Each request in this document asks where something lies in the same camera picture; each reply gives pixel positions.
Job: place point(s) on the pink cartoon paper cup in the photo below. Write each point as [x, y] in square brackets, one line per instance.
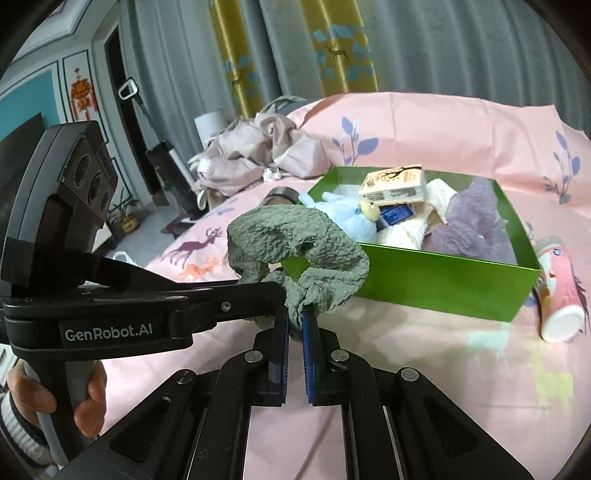
[562, 298]

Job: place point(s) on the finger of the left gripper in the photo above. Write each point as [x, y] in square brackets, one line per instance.
[203, 308]

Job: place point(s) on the white plastic bag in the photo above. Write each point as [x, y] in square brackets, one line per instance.
[123, 257]

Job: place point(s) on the red wall ornament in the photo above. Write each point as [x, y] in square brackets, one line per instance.
[82, 99]

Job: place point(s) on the crumpled beige cloth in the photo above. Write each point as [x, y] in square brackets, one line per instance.
[255, 150]

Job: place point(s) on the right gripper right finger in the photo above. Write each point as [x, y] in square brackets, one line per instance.
[397, 425]

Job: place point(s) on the grey yellow curtains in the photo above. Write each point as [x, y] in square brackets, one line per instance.
[190, 58]

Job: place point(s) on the black stand with pole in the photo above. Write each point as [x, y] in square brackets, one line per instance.
[167, 163]

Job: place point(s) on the white cylinder lamp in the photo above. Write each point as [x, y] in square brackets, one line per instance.
[209, 125]

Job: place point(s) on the blue orange tissue pack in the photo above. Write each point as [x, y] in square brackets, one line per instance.
[394, 214]

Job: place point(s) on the potted plant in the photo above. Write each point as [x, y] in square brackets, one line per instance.
[122, 218]

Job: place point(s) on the cream tree tissue pack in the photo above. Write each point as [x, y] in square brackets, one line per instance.
[394, 186]

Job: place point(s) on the cream fluffy towel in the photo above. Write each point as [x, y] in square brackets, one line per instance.
[410, 233]

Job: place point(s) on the purple mesh bath sponge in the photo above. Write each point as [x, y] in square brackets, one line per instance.
[474, 228]

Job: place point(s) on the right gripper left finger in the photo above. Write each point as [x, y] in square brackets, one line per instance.
[193, 426]

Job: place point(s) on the clear glass jar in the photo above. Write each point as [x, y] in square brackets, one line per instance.
[280, 196]

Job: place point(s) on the person striped sleeve forearm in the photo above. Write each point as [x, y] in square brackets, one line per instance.
[26, 441]

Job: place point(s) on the pink deer print sheet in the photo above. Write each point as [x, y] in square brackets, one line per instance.
[509, 344]

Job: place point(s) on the green knitted cloth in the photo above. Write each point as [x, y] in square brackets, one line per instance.
[303, 251]

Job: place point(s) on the green cardboard box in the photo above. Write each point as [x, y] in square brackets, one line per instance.
[457, 285]

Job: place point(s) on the blue plush toy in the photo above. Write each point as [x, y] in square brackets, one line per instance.
[357, 217]

